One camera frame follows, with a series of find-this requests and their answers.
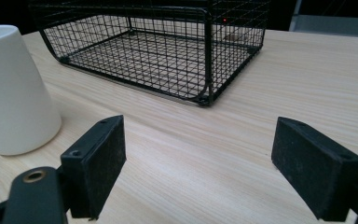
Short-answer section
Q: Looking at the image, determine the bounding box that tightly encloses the black wire mesh rack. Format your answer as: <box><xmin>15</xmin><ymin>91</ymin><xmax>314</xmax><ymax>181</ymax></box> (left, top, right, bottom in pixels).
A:
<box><xmin>28</xmin><ymin>0</ymin><xmax>272</xmax><ymax>107</ymax></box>

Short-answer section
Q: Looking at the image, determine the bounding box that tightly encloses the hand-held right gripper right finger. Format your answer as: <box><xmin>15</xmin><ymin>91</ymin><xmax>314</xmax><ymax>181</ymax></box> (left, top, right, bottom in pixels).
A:
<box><xmin>270</xmin><ymin>116</ymin><xmax>358</xmax><ymax>223</ymax></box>

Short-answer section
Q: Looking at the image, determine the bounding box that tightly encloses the grey metal stand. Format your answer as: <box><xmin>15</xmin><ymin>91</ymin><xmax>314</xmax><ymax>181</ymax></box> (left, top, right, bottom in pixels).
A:
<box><xmin>288</xmin><ymin>0</ymin><xmax>358</xmax><ymax>40</ymax></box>

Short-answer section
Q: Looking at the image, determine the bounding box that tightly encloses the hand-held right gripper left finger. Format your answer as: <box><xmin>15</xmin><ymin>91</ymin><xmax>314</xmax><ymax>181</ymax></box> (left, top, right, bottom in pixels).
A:
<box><xmin>60</xmin><ymin>114</ymin><xmax>128</xmax><ymax>220</ymax></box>

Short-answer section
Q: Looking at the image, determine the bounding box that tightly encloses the white cup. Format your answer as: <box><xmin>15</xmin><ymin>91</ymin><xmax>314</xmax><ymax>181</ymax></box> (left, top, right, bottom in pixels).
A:
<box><xmin>0</xmin><ymin>24</ymin><xmax>62</xmax><ymax>157</ymax></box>

